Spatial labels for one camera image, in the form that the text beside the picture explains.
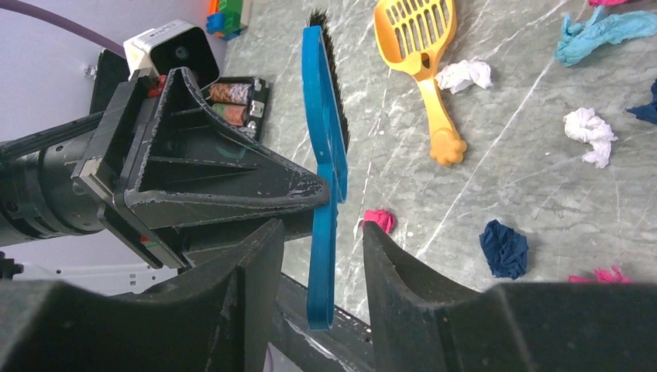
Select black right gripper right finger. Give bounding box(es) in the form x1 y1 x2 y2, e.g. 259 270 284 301
363 222 656 371

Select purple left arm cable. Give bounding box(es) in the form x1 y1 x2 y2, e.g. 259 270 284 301
0 0 127 58

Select navy paper scrap middle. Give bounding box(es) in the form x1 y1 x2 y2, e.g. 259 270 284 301
626 80 657 125

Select navy paper scrap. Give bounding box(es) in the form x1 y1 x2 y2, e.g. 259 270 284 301
626 80 657 125
479 219 529 280

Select pink paper scrap left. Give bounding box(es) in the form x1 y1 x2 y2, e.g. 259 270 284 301
363 209 396 234

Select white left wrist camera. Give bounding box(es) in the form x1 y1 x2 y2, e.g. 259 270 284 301
123 19 220 88

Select black open case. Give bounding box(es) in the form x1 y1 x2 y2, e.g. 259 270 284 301
84 50 270 141

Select magenta paper scrap large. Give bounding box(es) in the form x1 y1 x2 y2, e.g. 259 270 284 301
587 0 634 6

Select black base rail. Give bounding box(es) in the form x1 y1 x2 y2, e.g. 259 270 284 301
266 274 376 371

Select blue hand brush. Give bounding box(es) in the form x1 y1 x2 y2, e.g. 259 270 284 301
301 9 350 331

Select pink paper scrap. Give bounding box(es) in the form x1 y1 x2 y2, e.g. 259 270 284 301
568 265 632 284
363 209 396 234

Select white paper scrap near scoop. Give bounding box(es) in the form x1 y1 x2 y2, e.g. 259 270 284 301
435 60 492 95

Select orange slotted scoop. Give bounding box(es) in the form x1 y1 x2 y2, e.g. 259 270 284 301
373 0 467 167

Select orange ring toy bricks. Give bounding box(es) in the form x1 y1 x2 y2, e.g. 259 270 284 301
205 0 252 41

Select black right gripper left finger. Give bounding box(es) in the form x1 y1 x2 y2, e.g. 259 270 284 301
1 219 284 371

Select teal paper scrap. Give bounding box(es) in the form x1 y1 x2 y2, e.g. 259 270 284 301
554 5 656 67

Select pink paper scrap front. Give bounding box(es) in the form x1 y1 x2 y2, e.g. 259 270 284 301
568 265 632 284

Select navy paper scrap front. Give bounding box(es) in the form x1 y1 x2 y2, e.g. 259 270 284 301
479 219 529 280

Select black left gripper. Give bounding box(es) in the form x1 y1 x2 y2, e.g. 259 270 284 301
71 67 329 269

